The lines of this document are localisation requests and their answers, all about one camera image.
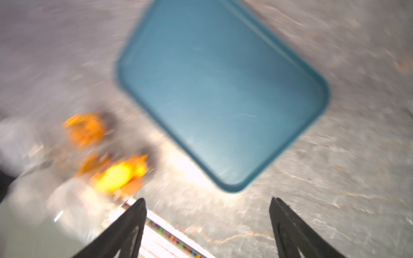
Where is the clear jar with cookies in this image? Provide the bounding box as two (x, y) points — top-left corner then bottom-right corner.
(89, 154), (150, 201)

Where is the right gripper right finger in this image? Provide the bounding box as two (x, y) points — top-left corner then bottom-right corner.
(269, 197), (345, 258)

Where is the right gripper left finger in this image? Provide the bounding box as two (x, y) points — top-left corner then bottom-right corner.
(73, 198), (147, 258)

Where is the teal plastic tray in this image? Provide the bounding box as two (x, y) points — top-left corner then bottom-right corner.
(117, 1), (330, 193)

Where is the clear jar front middle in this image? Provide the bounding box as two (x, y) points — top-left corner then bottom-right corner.
(73, 151), (114, 178)

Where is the clear jar back left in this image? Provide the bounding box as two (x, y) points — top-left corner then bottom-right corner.
(62, 110), (114, 149)

